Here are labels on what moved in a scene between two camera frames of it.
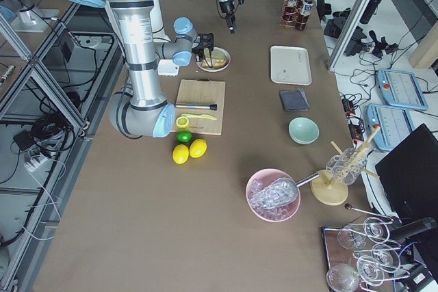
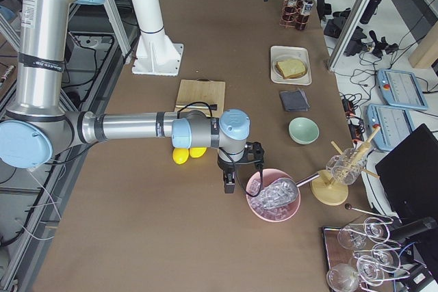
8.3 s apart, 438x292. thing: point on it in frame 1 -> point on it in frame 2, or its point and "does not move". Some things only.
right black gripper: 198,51 -> 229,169
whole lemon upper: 198,148 does not move
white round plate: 215,61 -> 288,57
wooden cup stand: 326,189 does not move
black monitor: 408,176 does not move
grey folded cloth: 294,100 does not move
